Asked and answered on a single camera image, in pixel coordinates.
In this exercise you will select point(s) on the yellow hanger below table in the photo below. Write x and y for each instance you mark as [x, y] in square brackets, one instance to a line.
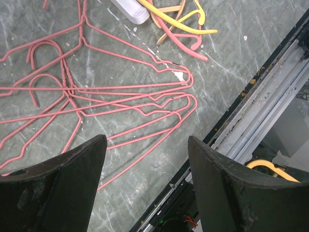
[272, 167]

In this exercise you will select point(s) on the aluminium mounting rail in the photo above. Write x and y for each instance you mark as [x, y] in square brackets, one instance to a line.
[244, 125]

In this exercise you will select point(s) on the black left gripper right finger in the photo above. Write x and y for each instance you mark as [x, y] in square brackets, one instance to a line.
[234, 198]

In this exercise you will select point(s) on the silver clothes rack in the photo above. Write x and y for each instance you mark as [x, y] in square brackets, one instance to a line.
[132, 10]

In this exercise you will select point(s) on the pink wire hanger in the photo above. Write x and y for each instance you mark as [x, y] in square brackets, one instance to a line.
[65, 22]
[65, 71]
[145, 103]
[59, 131]

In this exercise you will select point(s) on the yellow plastic hanger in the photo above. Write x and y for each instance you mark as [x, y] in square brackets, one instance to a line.
[174, 22]

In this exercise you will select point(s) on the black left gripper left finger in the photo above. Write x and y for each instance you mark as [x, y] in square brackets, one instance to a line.
[56, 195]

